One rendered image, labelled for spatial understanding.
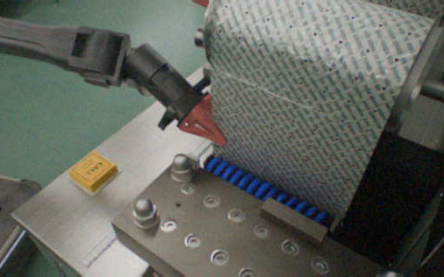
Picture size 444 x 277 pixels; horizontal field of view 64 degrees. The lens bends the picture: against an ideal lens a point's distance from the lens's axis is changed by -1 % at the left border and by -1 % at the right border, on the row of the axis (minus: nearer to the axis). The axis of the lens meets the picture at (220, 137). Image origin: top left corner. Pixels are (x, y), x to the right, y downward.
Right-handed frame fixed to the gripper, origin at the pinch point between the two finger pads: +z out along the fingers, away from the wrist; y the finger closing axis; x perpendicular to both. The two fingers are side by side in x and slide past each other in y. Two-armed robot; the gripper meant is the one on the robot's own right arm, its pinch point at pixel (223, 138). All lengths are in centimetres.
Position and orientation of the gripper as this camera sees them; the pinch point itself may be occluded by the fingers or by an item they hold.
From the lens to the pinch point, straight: 58.3
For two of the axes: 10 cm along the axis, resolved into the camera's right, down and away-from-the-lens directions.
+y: -5.7, 5.9, -5.7
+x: 3.9, -4.2, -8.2
